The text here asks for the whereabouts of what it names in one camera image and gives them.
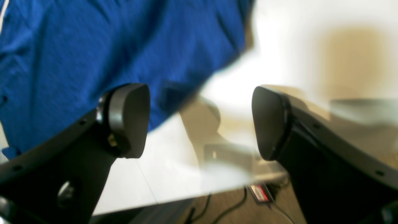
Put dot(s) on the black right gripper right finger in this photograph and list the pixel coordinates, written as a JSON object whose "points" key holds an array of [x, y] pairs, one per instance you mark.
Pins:
{"points": [[334, 182]]}

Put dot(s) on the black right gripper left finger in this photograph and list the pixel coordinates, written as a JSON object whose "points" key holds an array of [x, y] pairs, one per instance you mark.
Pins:
{"points": [[61, 181]]}

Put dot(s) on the dark blue t-shirt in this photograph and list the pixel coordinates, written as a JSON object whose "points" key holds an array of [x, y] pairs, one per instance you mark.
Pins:
{"points": [[59, 56]]}

